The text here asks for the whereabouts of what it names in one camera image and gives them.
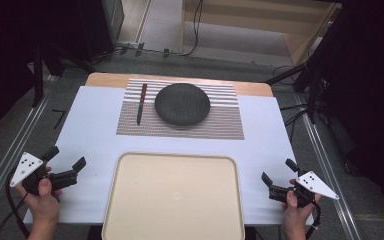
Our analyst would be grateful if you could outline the thick black gripper cable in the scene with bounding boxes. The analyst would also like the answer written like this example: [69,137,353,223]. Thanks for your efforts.
[5,168,32,240]

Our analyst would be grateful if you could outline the knife with reddish handle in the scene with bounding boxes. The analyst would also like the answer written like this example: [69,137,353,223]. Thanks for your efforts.
[136,83,149,127]

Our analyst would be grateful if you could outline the dark curtain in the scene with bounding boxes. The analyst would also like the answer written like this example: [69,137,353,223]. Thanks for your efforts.
[308,0,384,232]
[0,0,84,145]

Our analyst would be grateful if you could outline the black floor cables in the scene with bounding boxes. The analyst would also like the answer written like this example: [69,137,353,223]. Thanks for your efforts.
[279,102,310,143]

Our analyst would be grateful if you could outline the black tripod stand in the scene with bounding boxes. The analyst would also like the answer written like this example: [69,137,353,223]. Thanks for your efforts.
[264,61,326,125]

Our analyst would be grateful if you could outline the black hanging cable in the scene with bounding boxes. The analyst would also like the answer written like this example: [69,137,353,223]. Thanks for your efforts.
[179,0,205,58]

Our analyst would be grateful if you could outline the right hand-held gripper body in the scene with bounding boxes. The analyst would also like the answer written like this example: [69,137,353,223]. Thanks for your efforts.
[268,169,341,208]

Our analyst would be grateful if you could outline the black metal stand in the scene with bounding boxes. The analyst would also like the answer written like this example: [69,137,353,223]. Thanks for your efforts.
[29,41,66,109]

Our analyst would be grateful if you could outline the aluminium floor rail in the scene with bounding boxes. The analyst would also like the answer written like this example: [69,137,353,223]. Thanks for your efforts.
[292,92,362,240]
[0,74,62,225]

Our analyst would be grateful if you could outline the beige plastic tray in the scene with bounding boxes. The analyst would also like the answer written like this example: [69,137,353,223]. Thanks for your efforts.
[101,151,247,240]

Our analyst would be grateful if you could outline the person's right hand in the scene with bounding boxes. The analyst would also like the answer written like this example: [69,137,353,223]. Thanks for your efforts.
[281,178,323,232]

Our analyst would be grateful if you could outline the person's left hand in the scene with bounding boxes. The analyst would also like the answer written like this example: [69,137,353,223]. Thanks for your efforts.
[14,166,64,228]

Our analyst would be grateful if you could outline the white table sheet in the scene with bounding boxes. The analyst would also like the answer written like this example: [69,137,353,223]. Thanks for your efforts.
[23,85,315,226]

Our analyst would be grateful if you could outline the dark cabinet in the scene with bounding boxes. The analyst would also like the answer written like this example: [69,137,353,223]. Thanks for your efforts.
[76,0,125,64]

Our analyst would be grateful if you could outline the light wooden shelf unit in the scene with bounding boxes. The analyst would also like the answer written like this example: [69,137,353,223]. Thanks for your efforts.
[179,0,344,67]

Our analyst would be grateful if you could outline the dark grey round plate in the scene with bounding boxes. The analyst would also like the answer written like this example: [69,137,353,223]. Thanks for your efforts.
[154,82,212,127]

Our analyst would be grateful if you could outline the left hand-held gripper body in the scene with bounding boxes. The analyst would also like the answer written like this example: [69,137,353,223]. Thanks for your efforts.
[9,151,79,197]

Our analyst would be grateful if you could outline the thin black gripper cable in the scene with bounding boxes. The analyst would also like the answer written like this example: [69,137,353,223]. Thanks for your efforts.
[0,192,30,240]

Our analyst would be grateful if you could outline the striped placemat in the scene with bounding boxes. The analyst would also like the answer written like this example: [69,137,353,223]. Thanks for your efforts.
[115,78,246,141]

